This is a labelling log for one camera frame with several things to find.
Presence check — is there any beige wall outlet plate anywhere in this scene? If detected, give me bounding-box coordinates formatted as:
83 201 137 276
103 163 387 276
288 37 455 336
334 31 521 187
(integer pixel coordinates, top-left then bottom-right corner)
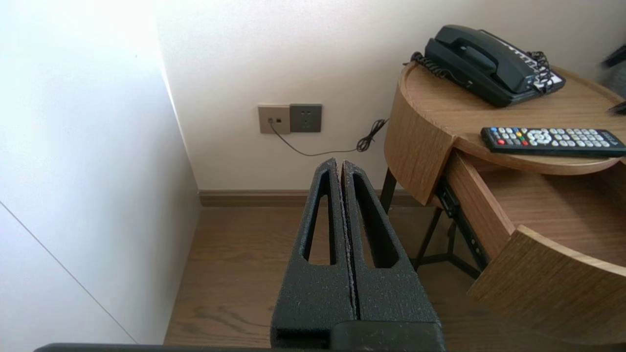
258 104 291 135

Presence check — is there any round wooden side table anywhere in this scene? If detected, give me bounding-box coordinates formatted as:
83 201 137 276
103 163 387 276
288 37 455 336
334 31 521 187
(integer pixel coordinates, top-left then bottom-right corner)
379 61 626 279

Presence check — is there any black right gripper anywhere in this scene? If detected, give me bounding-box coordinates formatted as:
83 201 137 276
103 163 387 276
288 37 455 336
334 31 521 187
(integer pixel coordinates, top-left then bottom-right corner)
604 45 626 116

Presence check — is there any black desk telephone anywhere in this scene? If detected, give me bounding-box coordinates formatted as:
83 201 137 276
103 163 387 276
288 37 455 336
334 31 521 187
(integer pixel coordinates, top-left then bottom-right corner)
403 24 567 108

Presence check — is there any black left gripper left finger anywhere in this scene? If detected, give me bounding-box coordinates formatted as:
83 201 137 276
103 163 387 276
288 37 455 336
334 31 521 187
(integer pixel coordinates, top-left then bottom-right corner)
270 158 356 350

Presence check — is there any black wall outlet plate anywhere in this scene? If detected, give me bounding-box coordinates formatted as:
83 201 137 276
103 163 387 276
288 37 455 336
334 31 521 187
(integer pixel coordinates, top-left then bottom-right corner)
290 103 323 133

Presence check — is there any black TV remote control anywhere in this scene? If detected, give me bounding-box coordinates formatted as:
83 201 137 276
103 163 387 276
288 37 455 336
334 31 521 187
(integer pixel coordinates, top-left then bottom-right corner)
481 126 626 158

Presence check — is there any brown wooden baseboard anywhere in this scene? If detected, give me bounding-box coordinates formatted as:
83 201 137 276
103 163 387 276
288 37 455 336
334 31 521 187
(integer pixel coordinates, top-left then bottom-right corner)
198 190 421 207

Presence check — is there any round wooden bedside table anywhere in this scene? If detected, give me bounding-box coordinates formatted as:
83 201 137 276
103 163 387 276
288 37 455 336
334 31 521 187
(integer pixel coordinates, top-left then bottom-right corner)
430 149 626 345

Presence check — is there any thin phone wall cable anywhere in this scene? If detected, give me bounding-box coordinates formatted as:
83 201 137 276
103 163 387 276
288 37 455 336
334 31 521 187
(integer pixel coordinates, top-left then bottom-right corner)
269 117 389 157

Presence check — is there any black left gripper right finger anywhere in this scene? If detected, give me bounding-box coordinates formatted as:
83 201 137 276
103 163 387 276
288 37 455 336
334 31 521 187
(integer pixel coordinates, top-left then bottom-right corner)
341 160 442 323

